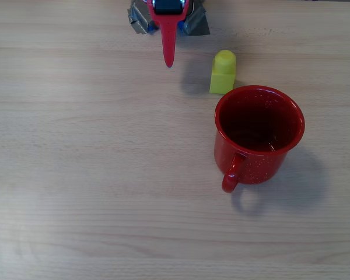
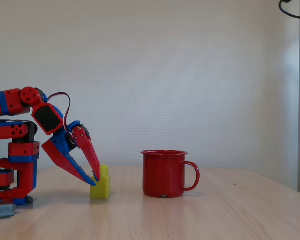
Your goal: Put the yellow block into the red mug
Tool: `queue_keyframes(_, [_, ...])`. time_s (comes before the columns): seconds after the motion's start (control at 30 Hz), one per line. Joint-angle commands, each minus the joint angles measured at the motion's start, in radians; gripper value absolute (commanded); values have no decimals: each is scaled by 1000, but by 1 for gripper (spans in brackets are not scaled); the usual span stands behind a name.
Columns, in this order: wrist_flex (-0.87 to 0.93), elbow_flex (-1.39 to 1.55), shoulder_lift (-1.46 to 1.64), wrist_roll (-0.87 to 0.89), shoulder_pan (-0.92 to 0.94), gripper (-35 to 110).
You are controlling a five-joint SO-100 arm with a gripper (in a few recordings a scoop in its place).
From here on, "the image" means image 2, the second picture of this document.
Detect yellow-green toy block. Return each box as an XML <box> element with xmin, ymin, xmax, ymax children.
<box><xmin>89</xmin><ymin>164</ymin><xmax>112</xmax><ymax>200</ymax></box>

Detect red enamel mug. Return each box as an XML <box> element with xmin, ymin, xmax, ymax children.
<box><xmin>140</xmin><ymin>149</ymin><xmax>201</xmax><ymax>199</ymax></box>

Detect red-brown servo wire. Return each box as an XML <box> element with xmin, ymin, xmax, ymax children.
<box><xmin>45</xmin><ymin>92</ymin><xmax>72</xmax><ymax>133</ymax></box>

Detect black cable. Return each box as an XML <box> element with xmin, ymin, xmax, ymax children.
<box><xmin>278</xmin><ymin>0</ymin><xmax>300</xmax><ymax>21</ymax></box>

